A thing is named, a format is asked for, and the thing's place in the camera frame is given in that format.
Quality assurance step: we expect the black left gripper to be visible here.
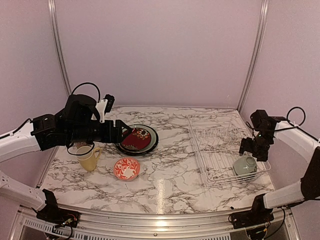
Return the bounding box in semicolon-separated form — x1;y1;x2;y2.
66;119;132;144

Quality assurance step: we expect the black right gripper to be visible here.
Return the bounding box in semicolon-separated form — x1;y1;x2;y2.
239;131;273;162

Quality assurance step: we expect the pale green bowl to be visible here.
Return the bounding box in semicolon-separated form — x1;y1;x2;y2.
233;156;257;176

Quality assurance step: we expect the black striped rim plate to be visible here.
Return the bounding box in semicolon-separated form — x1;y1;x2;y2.
116;124;160;156

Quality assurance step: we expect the red floral plate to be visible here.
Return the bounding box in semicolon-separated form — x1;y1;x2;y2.
120;127;151;152

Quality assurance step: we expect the white red patterned bowl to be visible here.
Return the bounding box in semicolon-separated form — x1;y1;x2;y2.
113;157;141;181

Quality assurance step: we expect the yellow ceramic mug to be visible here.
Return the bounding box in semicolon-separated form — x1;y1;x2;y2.
75;146;102;172

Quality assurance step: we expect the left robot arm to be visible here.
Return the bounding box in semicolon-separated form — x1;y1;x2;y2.
0;94;132;162

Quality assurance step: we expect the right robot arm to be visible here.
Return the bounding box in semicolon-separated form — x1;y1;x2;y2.
239;109;320;224

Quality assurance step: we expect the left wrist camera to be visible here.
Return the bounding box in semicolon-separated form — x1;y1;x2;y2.
96;94;115;123

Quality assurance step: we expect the white wire dish rack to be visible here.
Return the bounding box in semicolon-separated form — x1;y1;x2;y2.
187;112;271;188

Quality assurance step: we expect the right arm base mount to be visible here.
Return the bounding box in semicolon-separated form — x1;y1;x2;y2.
228;194;274;229

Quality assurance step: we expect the front aluminium table rail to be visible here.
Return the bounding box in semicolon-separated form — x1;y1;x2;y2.
14;203;298;240

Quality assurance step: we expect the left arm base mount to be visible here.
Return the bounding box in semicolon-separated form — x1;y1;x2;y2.
36;189;80;228

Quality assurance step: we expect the left aluminium frame post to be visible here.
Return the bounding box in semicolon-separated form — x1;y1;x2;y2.
48;0;72;96

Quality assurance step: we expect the aluminium frame post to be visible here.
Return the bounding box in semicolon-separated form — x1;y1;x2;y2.
48;0;72;96
237;0;270;113

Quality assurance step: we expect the right aluminium frame post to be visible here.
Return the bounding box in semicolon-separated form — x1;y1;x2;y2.
237;0;270;113

